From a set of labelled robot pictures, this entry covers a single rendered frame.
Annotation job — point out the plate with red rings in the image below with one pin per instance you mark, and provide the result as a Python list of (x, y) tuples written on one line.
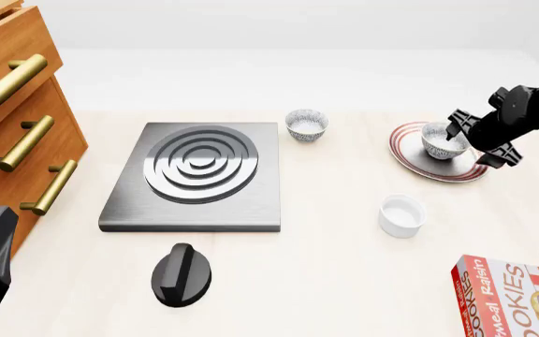
[(410, 158)]

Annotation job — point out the wooden cabinet with drawers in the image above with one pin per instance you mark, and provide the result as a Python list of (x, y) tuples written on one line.
[(40, 147)]

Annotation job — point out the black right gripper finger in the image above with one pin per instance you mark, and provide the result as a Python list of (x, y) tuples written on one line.
[(452, 132)]

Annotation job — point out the white ramekin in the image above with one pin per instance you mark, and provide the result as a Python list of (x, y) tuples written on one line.
[(401, 219)]

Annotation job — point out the flat black stove plate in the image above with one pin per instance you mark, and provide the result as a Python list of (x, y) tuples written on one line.
[(194, 207)]

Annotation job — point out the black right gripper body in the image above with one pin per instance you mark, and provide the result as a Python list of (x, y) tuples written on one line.
[(503, 158)]

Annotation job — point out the round black stove knob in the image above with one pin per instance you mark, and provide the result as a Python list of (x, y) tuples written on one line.
[(180, 277)]

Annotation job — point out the patterned black and white bowl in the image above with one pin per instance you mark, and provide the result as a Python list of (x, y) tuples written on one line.
[(306, 131), (438, 149)]

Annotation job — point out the red cookies box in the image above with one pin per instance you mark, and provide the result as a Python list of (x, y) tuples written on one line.
[(508, 298)]

